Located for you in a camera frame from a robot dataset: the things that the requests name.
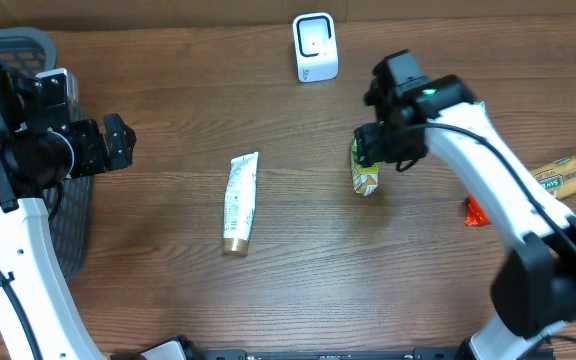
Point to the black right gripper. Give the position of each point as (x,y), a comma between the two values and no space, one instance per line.
(374,150)

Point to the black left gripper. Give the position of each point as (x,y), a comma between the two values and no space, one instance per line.
(97,154)

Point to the green snack pouch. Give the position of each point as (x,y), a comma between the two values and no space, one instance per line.
(365,179)

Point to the white cream tube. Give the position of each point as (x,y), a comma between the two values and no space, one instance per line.
(240,204)

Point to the orange noodle package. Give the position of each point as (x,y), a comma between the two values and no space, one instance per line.
(558,178)

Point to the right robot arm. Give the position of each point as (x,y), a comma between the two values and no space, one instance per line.
(534,293)

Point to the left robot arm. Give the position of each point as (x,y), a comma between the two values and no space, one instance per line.
(41,146)

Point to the white barcode scanner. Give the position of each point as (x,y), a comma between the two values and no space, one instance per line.
(315,46)

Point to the dark grey plastic basket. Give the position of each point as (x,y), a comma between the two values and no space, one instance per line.
(33,51)

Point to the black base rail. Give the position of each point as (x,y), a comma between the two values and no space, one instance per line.
(183,348)

